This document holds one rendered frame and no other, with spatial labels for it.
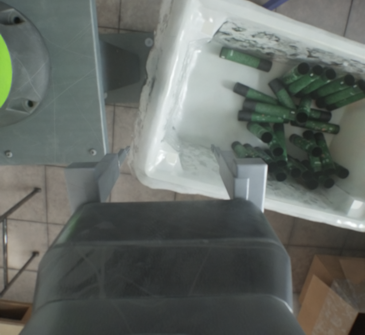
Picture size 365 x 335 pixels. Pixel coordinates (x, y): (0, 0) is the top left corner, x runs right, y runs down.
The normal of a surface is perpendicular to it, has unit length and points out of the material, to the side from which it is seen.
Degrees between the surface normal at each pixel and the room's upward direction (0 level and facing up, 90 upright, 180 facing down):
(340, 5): 0
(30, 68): 70
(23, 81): 77
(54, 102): 0
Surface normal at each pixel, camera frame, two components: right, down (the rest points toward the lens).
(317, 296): -0.90, -0.01
